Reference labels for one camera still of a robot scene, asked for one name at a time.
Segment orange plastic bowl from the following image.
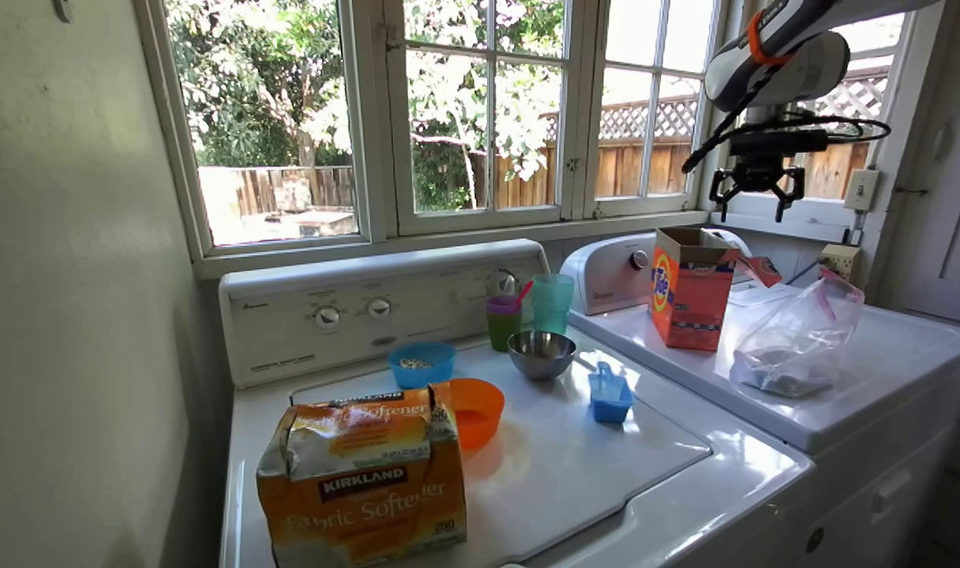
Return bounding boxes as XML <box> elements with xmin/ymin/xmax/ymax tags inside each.
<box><xmin>435</xmin><ymin>379</ymin><xmax>504</xmax><ymax>453</ymax></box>

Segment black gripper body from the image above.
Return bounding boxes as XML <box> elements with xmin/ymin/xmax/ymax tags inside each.
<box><xmin>712</xmin><ymin>154</ymin><xmax>807</xmax><ymax>220</ymax></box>

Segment blue plastic scoop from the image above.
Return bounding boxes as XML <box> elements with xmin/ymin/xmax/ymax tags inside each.
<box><xmin>577</xmin><ymin>359</ymin><xmax>632</xmax><ymax>427</ymax></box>

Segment white window frame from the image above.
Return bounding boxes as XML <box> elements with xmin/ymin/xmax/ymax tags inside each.
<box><xmin>130</xmin><ymin>0</ymin><xmax>952</xmax><ymax>284</ymax></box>

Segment blue bowl with oats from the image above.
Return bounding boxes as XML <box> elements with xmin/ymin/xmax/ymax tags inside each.
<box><xmin>388</xmin><ymin>344</ymin><xmax>455</xmax><ymax>388</ymax></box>

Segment white dryer machine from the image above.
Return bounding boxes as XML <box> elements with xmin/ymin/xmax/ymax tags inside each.
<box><xmin>561</xmin><ymin>230</ymin><xmax>960</xmax><ymax>568</ymax></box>

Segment teal green plastic cup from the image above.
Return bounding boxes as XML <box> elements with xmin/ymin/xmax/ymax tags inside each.
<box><xmin>529</xmin><ymin>276</ymin><xmax>575</xmax><ymax>335</ymax></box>

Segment clear plastic zip bag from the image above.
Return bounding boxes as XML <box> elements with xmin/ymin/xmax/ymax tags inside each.
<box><xmin>731</xmin><ymin>271</ymin><xmax>867</xmax><ymax>402</ymax></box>

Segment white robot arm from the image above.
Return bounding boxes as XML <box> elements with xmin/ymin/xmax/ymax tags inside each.
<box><xmin>683</xmin><ymin>0</ymin><xmax>931</xmax><ymax>217</ymax></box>

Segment orange fabric softener box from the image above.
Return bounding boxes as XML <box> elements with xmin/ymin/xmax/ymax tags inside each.
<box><xmin>255</xmin><ymin>388</ymin><xmax>469</xmax><ymax>568</ymax></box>

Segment washer timer knob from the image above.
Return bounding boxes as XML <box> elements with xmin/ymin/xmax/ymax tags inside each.
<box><xmin>312</xmin><ymin>307</ymin><xmax>341</xmax><ymax>330</ymax></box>

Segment white washing machine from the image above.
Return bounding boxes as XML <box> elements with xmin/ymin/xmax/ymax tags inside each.
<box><xmin>218</xmin><ymin>239</ymin><xmax>811</xmax><ymax>568</ymax></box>

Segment steel metal bowl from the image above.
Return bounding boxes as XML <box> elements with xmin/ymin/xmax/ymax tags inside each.
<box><xmin>509</xmin><ymin>331</ymin><xmax>575</xmax><ymax>383</ymax></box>

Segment stacked coloured cups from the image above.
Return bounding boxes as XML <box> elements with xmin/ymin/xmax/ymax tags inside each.
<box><xmin>488</xmin><ymin>271</ymin><xmax>521</xmax><ymax>352</ymax></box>

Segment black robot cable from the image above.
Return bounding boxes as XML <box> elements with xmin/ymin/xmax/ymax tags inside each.
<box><xmin>678</xmin><ymin>103</ymin><xmax>893</xmax><ymax>178</ymax></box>

